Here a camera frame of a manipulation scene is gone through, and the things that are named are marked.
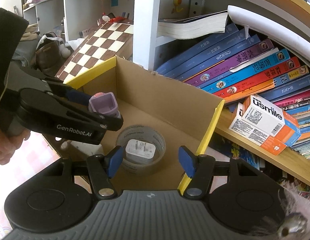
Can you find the white wooden bookshelf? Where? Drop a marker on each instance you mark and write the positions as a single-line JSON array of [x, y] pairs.
[[146, 14]]

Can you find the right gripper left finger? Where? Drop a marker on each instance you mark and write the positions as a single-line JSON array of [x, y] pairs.
[[113, 160]]

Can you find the upper orange white toothbrush box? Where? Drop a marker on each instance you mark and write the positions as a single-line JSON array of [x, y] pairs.
[[271, 119]]

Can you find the white sponge block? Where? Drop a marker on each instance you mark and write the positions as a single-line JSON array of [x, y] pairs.
[[88, 149]]

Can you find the brown white chessboard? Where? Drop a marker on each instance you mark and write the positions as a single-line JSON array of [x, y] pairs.
[[109, 40]]

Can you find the white open book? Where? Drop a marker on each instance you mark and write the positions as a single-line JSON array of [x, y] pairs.
[[193, 27]]

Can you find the brown leather bag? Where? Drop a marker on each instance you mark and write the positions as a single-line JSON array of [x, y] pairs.
[[48, 55]]

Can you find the orange white toothbrush box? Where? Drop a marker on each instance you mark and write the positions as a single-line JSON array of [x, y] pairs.
[[254, 134], [271, 119]]

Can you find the lower orange white toothbrush box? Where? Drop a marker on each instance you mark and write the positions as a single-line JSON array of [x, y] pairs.
[[254, 134]]

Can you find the folded grey towels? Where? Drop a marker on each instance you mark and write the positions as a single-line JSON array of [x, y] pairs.
[[25, 51]]

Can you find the white foam roll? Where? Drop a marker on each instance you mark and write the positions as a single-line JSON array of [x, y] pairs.
[[282, 35]]

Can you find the purple toy cup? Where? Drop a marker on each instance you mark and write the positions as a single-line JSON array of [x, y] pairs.
[[104, 103]]

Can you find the yellow cardboard box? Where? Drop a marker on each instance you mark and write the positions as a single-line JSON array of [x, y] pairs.
[[181, 113]]

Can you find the person left hand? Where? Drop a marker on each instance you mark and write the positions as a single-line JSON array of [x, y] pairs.
[[9, 145]]

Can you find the white charger plug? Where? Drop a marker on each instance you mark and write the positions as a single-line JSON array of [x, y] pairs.
[[140, 152]]

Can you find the clear tape roll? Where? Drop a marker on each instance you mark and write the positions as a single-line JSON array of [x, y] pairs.
[[147, 134]]

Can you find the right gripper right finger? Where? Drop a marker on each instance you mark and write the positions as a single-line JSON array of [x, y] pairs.
[[188, 161]]

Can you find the pink checkered desk mat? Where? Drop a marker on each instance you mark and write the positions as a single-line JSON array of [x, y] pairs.
[[33, 156]]

